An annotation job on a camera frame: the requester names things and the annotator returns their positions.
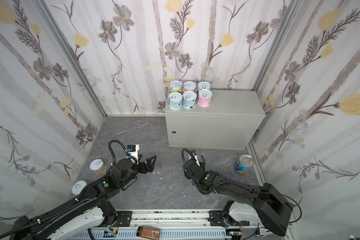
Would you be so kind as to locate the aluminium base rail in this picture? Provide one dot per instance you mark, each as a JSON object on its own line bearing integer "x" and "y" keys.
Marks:
{"x": 179, "y": 225}

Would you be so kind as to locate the orange brown bottle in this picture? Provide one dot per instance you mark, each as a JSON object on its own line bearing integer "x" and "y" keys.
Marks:
{"x": 148, "y": 233}

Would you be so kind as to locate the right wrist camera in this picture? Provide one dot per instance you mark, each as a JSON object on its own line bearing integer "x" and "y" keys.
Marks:
{"x": 199, "y": 159}

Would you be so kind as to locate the pink label can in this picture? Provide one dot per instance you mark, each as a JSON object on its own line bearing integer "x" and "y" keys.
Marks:
{"x": 189, "y": 86}
{"x": 204, "y": 98}

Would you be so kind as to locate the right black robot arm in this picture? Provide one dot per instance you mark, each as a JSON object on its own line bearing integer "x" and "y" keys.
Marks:
{"x": 273, "y": 208}

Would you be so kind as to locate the green label can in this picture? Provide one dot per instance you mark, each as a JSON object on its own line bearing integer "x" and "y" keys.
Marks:
{"x": 176, "y": 87}

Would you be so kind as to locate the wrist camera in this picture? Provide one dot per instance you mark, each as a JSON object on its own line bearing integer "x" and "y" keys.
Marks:
{"x": 199, "y": 159}
{"x": 132, "y": 151}

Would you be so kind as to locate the pink label can back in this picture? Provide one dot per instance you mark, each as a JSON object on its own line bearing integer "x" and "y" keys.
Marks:
{"x": 204, "y": 98}

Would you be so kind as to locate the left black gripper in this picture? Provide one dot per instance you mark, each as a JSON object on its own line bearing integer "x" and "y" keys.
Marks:
{"x": 144, "y": 165}

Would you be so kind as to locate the pink label can front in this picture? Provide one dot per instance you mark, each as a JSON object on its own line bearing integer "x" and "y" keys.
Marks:
{"x": 189, "y": 86}

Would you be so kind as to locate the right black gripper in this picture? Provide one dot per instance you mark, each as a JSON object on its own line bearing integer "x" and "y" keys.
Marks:
{"x": 188, "y": 165}

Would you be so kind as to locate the blue label can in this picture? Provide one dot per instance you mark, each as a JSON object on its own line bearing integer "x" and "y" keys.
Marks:
{"x": 244, "y": 164}

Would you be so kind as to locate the grey metal cabinet box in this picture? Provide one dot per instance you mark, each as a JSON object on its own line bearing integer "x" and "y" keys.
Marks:
{"x": 229, "y": 123}

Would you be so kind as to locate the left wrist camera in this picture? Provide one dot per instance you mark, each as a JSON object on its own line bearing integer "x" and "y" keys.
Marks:
{"x": 132, "y": 151}

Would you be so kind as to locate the teal can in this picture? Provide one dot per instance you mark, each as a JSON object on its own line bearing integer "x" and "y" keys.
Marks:
{"x": 203, "y": 86}
{"x": 175, "y": 101}
{"x": 189, "y": 99}

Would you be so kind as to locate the orange label can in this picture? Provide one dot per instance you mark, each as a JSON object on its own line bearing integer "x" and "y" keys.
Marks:
{"x": 98, "y": 166}

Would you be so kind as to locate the yellow label can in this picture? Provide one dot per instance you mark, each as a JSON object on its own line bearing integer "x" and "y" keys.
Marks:
{"x": 78, "y": 187}

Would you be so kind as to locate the white handled tool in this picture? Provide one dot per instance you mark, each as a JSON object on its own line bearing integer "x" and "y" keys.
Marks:
{"x": 263, "y": 232}

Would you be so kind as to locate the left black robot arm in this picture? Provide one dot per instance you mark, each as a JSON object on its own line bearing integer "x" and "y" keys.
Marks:
{"x": 95, "y": 194}

